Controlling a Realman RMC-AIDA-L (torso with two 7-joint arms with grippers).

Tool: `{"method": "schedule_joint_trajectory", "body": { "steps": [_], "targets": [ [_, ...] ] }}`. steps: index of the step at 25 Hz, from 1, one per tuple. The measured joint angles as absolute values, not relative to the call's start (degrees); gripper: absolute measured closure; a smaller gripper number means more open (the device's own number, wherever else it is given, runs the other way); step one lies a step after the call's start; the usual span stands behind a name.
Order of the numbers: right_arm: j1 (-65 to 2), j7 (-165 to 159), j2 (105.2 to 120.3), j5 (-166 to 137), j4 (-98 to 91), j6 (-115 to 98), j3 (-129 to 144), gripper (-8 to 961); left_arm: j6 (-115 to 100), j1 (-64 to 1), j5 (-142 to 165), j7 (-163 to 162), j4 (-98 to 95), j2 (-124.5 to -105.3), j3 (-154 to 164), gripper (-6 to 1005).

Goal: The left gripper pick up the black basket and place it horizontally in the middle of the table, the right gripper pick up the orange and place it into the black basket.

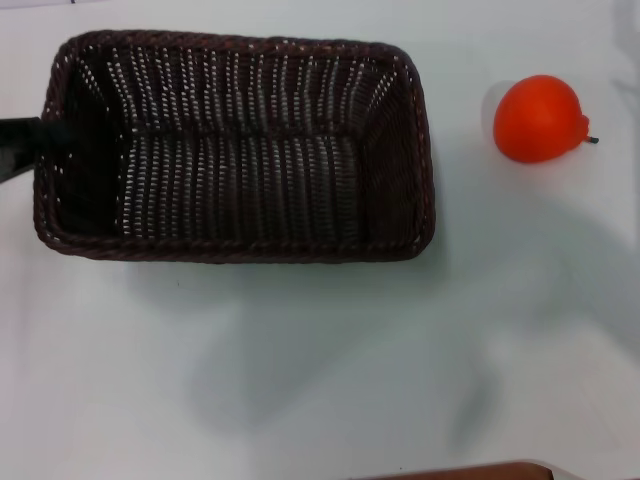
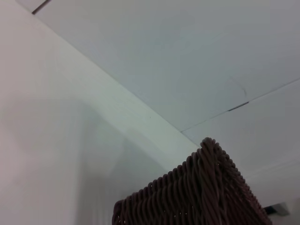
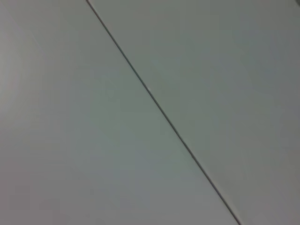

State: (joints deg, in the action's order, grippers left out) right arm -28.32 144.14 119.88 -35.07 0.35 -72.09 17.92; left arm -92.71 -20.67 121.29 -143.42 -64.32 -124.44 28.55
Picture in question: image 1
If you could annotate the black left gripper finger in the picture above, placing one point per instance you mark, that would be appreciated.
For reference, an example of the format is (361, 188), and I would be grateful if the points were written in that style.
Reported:
(59, 132)
(15, 145)

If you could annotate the dark brown woven basket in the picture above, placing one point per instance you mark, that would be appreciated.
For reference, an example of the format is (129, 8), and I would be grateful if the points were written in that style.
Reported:
(240, 190)

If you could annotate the orange toy fruit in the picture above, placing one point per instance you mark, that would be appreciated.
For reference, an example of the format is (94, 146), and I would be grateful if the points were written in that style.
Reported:
(537, 117)

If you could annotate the brown wooden edge strip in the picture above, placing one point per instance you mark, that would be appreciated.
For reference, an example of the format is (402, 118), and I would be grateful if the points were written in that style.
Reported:
(465, 472)

